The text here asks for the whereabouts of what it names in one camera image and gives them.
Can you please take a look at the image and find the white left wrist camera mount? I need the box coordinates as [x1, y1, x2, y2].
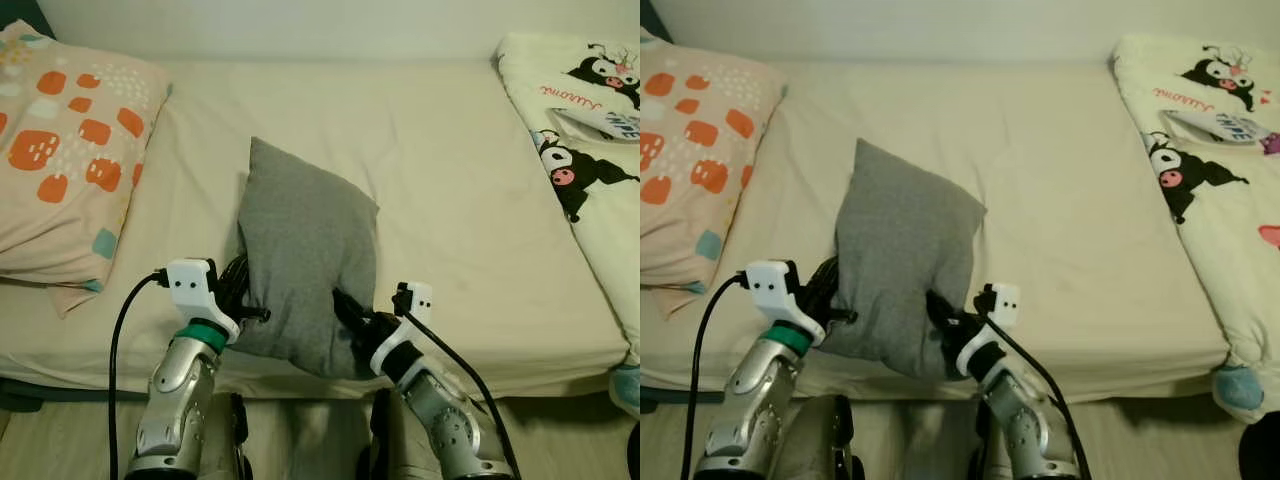
[165, 258, 241, 346]
[745, 260, 826, 348]

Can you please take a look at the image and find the grey square pillow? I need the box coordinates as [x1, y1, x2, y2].
[232, 137, 381, 381]
[820, 138, 988, 383]

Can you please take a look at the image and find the bed mattress with cream sheet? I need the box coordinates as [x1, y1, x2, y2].
[640, 60, 1233, 393]
[0, 55, 641, 401]

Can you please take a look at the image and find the pink pillow with orange print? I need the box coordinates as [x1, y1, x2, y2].
[0, 20, 173, 317]
[640, 28, 788, 319]

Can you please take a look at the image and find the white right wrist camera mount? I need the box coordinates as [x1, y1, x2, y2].
[955, 283, 1021, 379]
[368, 282, 434, 379]

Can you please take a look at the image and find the cream cartoon print quilt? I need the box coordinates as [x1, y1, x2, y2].
[1112, 33, 1280, 423]
[495, 32, 641, 416]

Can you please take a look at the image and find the grey robot lower body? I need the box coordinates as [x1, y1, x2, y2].
[800, 393, 1001, 480]
[215, 390, 401, 480]

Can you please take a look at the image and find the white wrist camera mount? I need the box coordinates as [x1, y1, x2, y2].
[368, 282, 434, 379]
[165, 258, 241, 346]
[955, 283, 1021, 379]
[745, 260, 826, 348]

